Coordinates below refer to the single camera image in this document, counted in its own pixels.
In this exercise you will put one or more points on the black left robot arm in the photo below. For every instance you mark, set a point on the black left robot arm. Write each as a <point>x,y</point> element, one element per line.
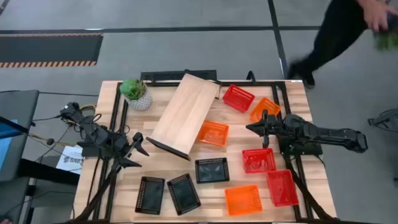
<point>93,133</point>

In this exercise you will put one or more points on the succulent in white patterned pot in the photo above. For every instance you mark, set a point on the succulent in white patterned pot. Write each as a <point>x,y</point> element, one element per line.
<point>140,101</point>

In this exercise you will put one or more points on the black hazard-striped floor mat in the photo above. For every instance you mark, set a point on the black hazard-striped floor mat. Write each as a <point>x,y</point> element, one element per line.
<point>46,49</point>

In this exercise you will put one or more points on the orange plastic basket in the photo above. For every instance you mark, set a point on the orange plastic basket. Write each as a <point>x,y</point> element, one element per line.
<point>258,113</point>
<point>243,200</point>
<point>213,133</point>

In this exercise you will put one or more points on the wooden shelf with black legs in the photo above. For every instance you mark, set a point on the wooden shelf with black legs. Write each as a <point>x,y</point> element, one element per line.
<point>183,115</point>

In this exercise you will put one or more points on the blue screen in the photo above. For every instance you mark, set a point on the blue screen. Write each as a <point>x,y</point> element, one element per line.
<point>4,146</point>

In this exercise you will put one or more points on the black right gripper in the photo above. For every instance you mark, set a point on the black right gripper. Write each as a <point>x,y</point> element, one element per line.
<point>278,127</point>

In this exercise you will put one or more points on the red plastic basket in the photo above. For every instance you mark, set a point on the red plastic basket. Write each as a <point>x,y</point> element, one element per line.
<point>258,160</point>
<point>282,188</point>
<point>237,98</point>

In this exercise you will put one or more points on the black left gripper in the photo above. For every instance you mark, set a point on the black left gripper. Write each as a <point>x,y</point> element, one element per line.
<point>122,147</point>

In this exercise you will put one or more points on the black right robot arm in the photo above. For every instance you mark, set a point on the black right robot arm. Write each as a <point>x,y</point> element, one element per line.
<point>335,138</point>

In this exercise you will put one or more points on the black stand base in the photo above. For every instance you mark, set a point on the black stand base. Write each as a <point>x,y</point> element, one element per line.
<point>385,119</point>

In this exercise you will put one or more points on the person's hand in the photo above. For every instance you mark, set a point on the person's hand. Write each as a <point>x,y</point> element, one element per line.
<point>376,14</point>

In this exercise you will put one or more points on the black perforated metal bracket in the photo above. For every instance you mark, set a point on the black perforated metal bracket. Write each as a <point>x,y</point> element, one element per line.
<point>161,75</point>

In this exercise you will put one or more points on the white printed paper sign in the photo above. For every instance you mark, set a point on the white printed paper sign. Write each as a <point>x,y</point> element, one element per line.
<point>70,158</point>

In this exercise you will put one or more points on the black bar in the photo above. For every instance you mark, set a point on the black bar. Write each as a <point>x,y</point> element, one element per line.
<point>12,125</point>

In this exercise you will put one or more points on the black floor beam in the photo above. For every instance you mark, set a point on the black floor beam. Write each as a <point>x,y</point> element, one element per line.
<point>46,171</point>

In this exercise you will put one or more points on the green object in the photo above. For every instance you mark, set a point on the green object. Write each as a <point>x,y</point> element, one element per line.
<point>387,42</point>

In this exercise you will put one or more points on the dark grey cart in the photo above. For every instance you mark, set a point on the dark grey cart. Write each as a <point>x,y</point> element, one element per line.
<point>21,105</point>

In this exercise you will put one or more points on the person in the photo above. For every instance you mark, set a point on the person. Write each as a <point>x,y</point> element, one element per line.
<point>335,31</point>

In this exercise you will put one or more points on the black plastic basket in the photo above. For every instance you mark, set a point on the black plastic basket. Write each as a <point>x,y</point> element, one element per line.
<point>150,196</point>
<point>184,194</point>
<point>212,170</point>

